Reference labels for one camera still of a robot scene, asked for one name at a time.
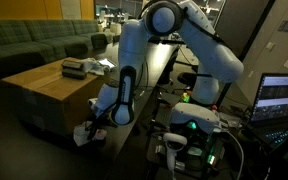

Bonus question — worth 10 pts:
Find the white towel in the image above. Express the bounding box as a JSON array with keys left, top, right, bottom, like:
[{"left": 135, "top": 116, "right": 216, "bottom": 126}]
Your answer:
[{"left": 80, "top": 58, "right": 110, "bottom": 76}]

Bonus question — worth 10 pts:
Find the large cardboard box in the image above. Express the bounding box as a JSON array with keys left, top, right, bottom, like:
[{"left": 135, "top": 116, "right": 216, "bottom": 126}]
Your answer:
[{"left": 1, "top": 60, "right": 110, "bottom": 136}]

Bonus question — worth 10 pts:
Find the open laptop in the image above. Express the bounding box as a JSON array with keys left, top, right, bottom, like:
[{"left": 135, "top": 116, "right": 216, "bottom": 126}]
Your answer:
[{"left": 248, "top": 73, "right": 288, "bottom": 151}]

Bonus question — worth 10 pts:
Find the black eyeglass case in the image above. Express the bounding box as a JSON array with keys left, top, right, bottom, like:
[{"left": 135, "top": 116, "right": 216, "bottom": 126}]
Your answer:
[{"left": 62, "top": 69, "right": 87, "bottom": 80}]

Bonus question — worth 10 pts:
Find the white VR headset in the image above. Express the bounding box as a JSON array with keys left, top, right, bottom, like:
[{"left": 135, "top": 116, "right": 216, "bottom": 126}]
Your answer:
[{"left": 170, "top": 103, "right": 219, "bottom": 134}]

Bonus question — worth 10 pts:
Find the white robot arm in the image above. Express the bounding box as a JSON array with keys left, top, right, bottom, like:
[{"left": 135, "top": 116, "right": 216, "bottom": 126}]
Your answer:
[{"left": 89, "top": 0, "right": 244, "bottom": 134}]

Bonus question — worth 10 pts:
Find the white tablet device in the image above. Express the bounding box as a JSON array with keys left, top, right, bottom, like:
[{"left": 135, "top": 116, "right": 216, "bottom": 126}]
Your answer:
[{"left": 98, "top": 58, "right": 117, "bottom": 69}]

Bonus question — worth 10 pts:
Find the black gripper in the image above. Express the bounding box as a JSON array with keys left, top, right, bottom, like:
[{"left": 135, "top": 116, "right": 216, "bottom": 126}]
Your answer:
[{"left": 85, "top": 115, "right": 111, "bottom": 140}]

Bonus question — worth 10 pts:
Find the white plastic bag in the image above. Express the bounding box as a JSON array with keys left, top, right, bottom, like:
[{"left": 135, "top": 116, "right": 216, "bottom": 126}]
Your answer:
[{"left": 73, "top": 121, "right": 107, "bottom": 147}]

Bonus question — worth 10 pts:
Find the white VR controller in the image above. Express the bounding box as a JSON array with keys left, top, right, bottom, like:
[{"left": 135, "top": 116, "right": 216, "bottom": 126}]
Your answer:
[{"left": 163, "top": 133, "right": 187, "bottom": 172}]

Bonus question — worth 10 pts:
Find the plaid green sofa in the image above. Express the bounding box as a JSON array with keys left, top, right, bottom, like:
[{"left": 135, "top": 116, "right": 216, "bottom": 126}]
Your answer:
[{"left": 0, "top": 18, "right": 117, "bottom": 81}]

